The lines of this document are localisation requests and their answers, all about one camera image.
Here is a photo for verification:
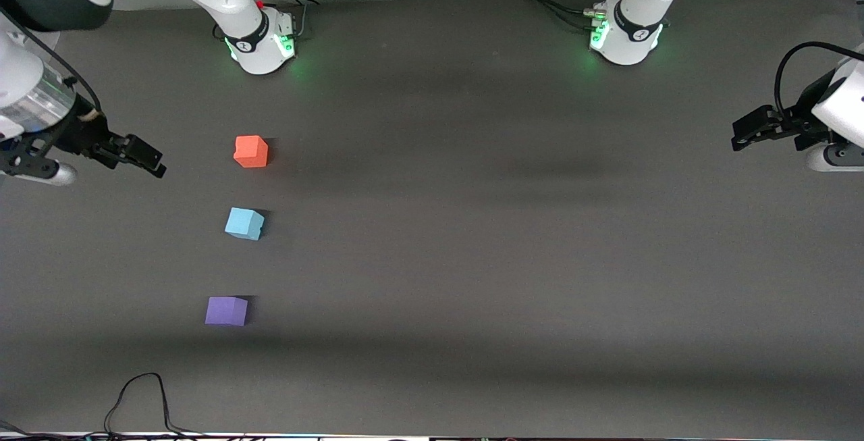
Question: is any black looped table cable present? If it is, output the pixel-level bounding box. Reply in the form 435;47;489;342
103;372;207;439

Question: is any orange foam block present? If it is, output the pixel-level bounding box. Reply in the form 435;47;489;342
234;135;269;169

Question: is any purple foam block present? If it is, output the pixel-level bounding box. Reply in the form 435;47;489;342
205;296;249;327

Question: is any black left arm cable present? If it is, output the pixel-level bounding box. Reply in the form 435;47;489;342
774;41;864;119

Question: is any light blue foam block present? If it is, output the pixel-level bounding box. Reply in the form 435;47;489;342
224;207;265;241

